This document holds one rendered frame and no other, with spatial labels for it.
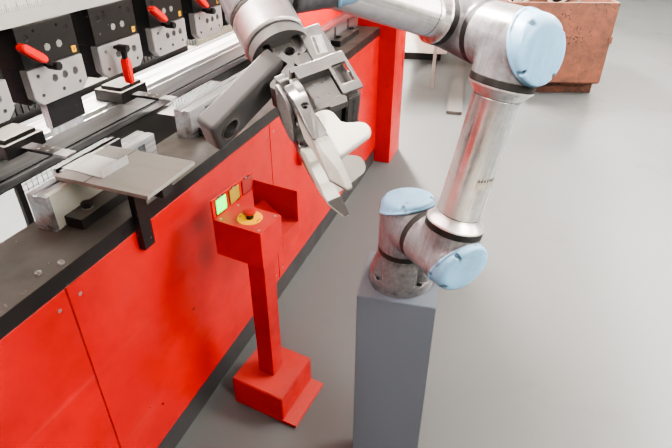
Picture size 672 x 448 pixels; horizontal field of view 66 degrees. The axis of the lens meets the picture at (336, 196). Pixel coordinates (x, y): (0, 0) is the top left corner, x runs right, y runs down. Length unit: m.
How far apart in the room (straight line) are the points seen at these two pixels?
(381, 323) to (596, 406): 1.12
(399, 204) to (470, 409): 1.09
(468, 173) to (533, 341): 1.43
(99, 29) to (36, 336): 0.70
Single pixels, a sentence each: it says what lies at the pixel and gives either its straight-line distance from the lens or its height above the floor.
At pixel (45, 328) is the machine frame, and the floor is 0.78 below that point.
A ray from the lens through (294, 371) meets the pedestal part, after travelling 1.92.
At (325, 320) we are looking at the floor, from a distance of 2.26.
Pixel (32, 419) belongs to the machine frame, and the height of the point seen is 0.60.
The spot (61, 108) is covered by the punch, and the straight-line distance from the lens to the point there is 1.37.
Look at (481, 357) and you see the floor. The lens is 2.20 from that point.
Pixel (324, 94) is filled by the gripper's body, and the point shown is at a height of 1.39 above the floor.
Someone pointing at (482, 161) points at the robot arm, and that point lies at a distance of 0.97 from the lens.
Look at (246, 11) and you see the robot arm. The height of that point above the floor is 1.46.
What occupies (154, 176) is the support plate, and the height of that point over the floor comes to 1.00.
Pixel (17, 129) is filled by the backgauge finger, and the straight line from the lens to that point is 1.60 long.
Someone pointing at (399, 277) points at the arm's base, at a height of 0.83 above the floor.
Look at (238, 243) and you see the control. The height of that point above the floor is 0.72.
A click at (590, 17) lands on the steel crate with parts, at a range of 4.90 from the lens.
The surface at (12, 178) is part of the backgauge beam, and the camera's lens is 1.63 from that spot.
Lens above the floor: 1.58
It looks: 31 degrees down
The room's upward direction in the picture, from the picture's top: straight up
